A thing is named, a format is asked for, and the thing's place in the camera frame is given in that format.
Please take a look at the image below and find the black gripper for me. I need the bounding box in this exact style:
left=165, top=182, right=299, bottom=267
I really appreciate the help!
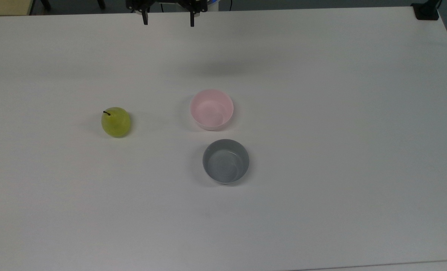
left=126, top=0, right=208, bottom=27

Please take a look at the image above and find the pink bowl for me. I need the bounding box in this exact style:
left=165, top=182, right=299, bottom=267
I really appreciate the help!
left=189, top=89, right=234, bottom=131

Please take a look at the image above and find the green pear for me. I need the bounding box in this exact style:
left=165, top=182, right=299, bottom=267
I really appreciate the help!
left=101, top=107, right=131, bottom=138

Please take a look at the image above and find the grey bowl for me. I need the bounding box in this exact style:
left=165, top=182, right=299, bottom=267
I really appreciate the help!
left=202, top=139, right=250, bottom=185

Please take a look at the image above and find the beige wooden furniture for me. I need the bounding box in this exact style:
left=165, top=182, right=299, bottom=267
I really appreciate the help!
left=0, top=0, right=34, bottom=17

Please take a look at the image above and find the black table clamp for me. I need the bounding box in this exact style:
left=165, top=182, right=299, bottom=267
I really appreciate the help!
left=412, top=0, right=443, bottom=21

